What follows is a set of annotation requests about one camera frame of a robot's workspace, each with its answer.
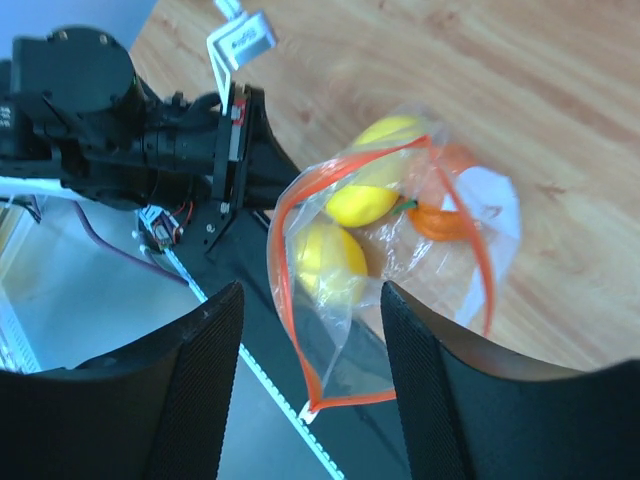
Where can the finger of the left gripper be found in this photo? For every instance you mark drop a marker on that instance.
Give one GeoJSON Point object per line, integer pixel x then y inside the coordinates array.
{"type": "Point", "coordinates": [250, 168]}

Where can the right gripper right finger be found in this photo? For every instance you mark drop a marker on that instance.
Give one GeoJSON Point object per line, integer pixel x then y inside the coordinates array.
{"type": "Point", "coordinates": [472, 409]}

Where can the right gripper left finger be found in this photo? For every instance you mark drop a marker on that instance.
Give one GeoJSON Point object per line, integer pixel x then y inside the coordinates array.
{"type": "Point", "coordinates": [155, 408]}

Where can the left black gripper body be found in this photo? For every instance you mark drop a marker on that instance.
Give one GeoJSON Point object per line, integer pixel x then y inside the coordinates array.
{"type": "Point", "coordinates": [75, 110]}

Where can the fake yellow mango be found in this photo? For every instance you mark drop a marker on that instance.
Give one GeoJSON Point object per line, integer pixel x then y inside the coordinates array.
{"type": "Point", "coordinates": [374, 189]}

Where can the fake yellow lemon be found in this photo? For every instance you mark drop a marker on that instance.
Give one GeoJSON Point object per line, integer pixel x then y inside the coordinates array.
{"type": "Point", "coordinates": [330, 264]}

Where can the orange zip top bag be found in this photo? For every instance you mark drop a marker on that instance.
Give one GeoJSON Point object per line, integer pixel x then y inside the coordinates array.
{"type": "Point", "coordinates": [342, 350]}

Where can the fake orange tangerine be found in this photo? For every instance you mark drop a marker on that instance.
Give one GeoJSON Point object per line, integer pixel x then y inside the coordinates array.
{"type": "Point", "coordinates": [427, 213]}

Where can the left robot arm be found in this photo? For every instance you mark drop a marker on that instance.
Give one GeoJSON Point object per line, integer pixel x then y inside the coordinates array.
{"type": "Point", "coordinates": [20, 185]}

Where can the white zip slider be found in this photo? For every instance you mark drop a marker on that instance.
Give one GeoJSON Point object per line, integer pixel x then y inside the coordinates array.
{"type": "Point", "coordinates": [308, 413]}

